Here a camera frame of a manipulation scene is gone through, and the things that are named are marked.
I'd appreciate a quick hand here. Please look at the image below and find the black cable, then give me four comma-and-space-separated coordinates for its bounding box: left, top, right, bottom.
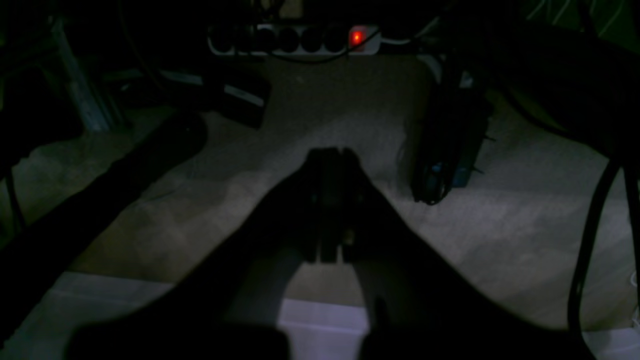
567, 160, 623, 341

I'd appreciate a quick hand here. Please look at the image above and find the white power strip red switch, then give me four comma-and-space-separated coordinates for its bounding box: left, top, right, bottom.
206, 23, 383, 57

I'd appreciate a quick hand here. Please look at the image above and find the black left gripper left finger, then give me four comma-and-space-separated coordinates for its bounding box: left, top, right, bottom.
70, 149, 330, 360

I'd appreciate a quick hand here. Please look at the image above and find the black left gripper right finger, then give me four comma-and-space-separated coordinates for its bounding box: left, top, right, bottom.
327, 149, 594, 360

